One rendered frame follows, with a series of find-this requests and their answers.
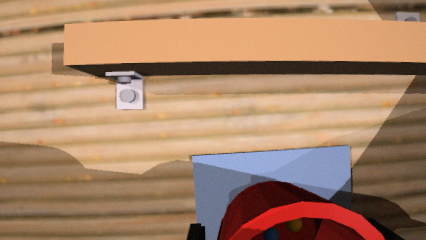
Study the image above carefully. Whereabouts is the red cup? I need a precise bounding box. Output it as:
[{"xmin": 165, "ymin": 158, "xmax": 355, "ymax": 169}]
[{"xmin": 217, "ymin": 181, "xmax": 385, "ymax": 240}]

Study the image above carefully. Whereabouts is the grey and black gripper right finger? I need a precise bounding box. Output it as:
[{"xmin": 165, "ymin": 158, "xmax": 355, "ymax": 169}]
[{"xmin": 366, "ymin": 218, "xmax": 405, "ymax": 240}]

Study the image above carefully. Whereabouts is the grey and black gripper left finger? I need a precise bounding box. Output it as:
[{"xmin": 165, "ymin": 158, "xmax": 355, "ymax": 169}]
[{"xmin": 187, "ymin": 223, "xmax": 205, "ymax": 240}]

